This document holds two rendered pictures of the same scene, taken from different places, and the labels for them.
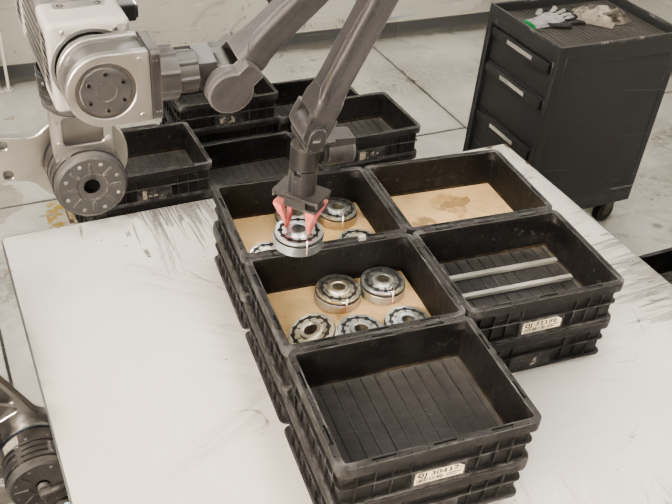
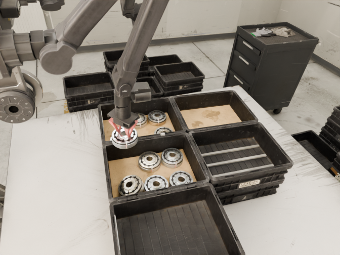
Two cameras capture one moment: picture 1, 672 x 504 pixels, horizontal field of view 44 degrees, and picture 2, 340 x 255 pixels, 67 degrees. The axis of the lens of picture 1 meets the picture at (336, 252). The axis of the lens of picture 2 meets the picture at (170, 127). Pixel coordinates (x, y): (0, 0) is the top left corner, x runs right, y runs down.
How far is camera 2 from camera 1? 0.76 m
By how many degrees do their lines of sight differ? 6
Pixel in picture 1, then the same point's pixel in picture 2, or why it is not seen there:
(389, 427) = (162, 245)
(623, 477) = not seen: outside the picture
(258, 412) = (104, 220)
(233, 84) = (55, 56)
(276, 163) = not seen: hidden behind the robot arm
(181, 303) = (82, 158)
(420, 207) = (197, 116)
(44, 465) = not seen: hidden behind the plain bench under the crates
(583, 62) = (274, 51)
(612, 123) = (284, 76)
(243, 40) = (61, 28)
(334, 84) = (131, 58)
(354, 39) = (139, 30)
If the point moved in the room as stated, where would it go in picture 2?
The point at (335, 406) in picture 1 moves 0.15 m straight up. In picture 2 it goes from (136, 230) to (135, 208)
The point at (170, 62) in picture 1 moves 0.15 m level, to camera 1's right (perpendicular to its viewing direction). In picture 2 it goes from (7, 41) to (68, 48)
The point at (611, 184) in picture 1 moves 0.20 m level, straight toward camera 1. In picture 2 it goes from (282, 100) to (278, 110)
